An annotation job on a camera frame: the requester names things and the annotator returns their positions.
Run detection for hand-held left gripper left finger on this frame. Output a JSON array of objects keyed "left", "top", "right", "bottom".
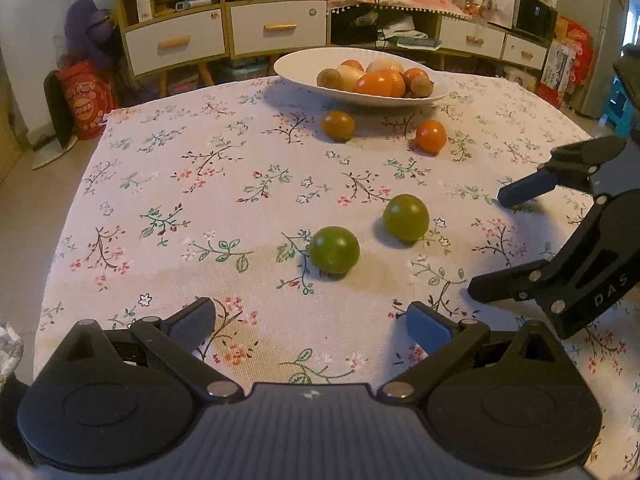
[{"left": 60, "top": 296, "right": 246, "bottom": 402}]

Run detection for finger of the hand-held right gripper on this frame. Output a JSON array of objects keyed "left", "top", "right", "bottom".
[
  {"left": 497, "top": 134, "right": 629, "bottom": 209},
  {"left": 467, "top": 259, "right": 569, "bottom": 305}
]

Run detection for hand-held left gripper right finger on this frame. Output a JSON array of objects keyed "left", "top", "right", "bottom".
[{"left": 377, "top": 301, "right": 574, "bottom": 404}]

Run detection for orange-red tomato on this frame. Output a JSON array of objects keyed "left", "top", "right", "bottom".
[{"left": 414, "top": 119, "right": 448, "bottom": 156}]

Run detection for green tomato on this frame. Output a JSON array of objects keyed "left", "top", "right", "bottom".
[
  {"left": 382, "top": 193, "right": 431, "bottom": 242},
  {"left": 308, "top": 226, "right": 361, "bottom": 275}
]

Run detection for orange-green tomato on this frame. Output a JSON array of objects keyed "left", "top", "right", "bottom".
[{"left": 320, "top": 110, "right": 357, "bottom": 143}]

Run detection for white ribbed plate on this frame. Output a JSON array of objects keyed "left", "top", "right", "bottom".
[{"left": 273, "top": 47, "right": 450, "bottom": 107}]

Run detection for floral tablecloth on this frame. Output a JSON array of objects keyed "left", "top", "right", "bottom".
[{"left": 32, "top": 72, "right": 640, "bottom": 462}]

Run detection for blue plastic stool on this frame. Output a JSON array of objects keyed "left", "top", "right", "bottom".
[{"left": 597, "top": 79, "right": 631, "bottom": 136}]

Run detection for red gift boxes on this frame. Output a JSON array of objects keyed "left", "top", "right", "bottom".
[{"left": 539, "top": 17, "right": 594, "bottom": 109}]

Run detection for white low cabinet drawer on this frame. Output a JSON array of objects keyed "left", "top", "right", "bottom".
[
  {"left": 501, "top": 34, "right": 549, "bottom": 70},
  {"left": 439, "top": 17, "right": 506, "bottom": 59}
]

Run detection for low wooden cabinet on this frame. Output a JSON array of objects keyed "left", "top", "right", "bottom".
[{"left": 327, "top": 4, "right": 551, "bottom": 74}]

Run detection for black microwave oven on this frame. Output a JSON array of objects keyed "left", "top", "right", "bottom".
[{"left": 514, "top": 0, "right": 559, "bottom": 39}]

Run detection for yellow pear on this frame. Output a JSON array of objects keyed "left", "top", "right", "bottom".
[
  {"left": 366, "top": 57, "right": 405, "bottom": 75},
  {"left": 337, "top": 65, "right": 369, "bottom": 94}
]

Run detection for red printed bag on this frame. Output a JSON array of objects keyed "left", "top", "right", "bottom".
[{"left": 54, "top": 59, "right": 120, "bottom": 141}]

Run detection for black flat board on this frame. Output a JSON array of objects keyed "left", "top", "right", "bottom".
[{"left": 43, "top": 69, "right": 79, "bottom": 154}]

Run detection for purple plush toy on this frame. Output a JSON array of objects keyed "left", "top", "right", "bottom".
[{"left": 64, "top": 0, "right": 121, "bottom": 74}]

